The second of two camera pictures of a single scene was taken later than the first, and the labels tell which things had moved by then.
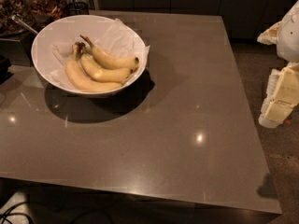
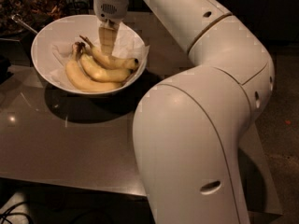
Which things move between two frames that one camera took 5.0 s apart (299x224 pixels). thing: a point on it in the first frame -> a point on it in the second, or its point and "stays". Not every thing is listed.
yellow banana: [105, 58] stays
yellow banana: [113, 75] stays
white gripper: [290, 36] -> [110, 9]
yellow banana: [82, 77] stays
